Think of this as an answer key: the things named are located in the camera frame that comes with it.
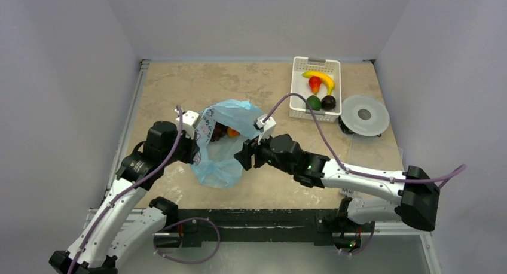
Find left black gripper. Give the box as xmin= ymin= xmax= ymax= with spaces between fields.
xmin=161 ymin=126 xmax=200 ymax=166

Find blue printed plastic bag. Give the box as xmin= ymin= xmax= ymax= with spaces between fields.
xmin=191 ymin=99 xmax=263 ymax=188

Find green fake avocado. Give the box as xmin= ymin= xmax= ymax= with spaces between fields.
xmin=306 ymin=95 xmax=322 ymax=111

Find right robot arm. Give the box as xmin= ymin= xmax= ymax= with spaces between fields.
xmin=234 ymin=135 xmax=440 ymax=232

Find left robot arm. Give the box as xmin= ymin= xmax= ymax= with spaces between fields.
xmin=49 ymin=116 xmax=199 ymax=273

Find orange fake fruit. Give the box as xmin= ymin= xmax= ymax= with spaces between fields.
xmin=227 ymin=127 xmax=240 ymax=138

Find dark red fake grapes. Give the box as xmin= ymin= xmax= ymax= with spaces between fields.
xmin=210 ymin=123 xmax=228 ymax=142

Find dark purple fake plum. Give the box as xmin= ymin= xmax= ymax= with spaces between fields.
xmin=321 ymin=95 xmax=337 ymax=111

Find red fake pear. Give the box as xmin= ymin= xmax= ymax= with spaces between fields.
xmin=308 ymin=76 xmax=322 ymax=95

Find yellow fake banana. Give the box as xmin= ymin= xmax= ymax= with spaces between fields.
xmin=302 ymin=71 xmax=335 ymax=95

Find clear plastic bag of parts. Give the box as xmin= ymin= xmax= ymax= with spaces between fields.
xmin=346 ymin=135 xmax=404 ymax=171

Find white plastic basket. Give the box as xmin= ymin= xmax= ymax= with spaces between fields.
xmin=291 ymin=56 xmax=342 ymax=123

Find barcode label card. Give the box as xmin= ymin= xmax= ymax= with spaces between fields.
xmin=340 ymin=188 xmax=355 ymax=197

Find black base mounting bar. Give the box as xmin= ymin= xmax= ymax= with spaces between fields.
xmin=154 ymin=209 xmax=375 ymax=248

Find round white scale disc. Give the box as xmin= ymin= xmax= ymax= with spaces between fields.
xmin=338 ymin=95 xmax=390 ymax=137

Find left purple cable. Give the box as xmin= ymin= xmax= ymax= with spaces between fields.
xmin=65 ymin=105 xmax=185 ymax=274

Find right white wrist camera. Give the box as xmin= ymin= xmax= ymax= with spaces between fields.
xmin=253 ymin=114 xmax=276 ymax=145

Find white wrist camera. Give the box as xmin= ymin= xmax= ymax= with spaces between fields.
xmin=175 ymin=108 xmax=201 ymax=139
xmin=253 ymin=114 xmax=276 ymax=145

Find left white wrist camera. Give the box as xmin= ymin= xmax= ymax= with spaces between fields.
xmin=175 ymin=108 xmax=201 ymax=139

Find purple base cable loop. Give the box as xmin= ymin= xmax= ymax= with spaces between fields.
xmin=153 ymin=217 xmax=221 ymax=265

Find aluminium frame rail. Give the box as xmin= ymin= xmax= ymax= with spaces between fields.
xmin=71 ymin=59 xmax=151 ymax=274

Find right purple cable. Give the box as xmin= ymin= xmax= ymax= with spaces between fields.
xmin=261 ymin=93 xmax=468 ymax=190

